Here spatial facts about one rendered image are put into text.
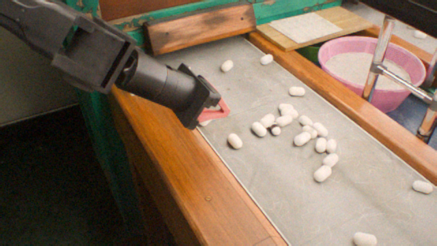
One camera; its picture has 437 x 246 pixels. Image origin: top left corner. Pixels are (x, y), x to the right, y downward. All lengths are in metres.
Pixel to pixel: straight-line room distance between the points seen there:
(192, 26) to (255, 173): 0.43
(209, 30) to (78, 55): 0.54
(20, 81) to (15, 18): 1.45
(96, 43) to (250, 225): 0.34
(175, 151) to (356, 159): 0.34
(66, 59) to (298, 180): 0.43
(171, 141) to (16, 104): 1.35
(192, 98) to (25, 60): 1.39
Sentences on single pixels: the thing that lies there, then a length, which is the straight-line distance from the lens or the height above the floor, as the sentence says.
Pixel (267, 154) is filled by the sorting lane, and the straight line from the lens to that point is 0.71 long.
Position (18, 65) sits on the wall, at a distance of 1.87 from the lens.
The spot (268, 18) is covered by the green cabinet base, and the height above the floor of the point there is 0.78.
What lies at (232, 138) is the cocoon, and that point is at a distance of 0.71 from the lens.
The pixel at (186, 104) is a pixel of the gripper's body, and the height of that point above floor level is 0.91.
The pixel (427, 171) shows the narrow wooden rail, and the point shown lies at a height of 0.76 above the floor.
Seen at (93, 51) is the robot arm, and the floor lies 1.03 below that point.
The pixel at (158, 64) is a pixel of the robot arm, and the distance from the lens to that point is 0.51.
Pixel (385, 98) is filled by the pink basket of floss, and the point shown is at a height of 0.74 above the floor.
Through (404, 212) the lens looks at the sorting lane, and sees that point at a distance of 0.68.
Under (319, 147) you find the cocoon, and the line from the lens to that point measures 0.72.
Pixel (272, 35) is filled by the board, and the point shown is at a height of 0.78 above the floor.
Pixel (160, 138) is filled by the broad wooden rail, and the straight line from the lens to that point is 0.71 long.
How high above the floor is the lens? 1.23
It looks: 40 degrees down
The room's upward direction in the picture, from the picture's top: straight up
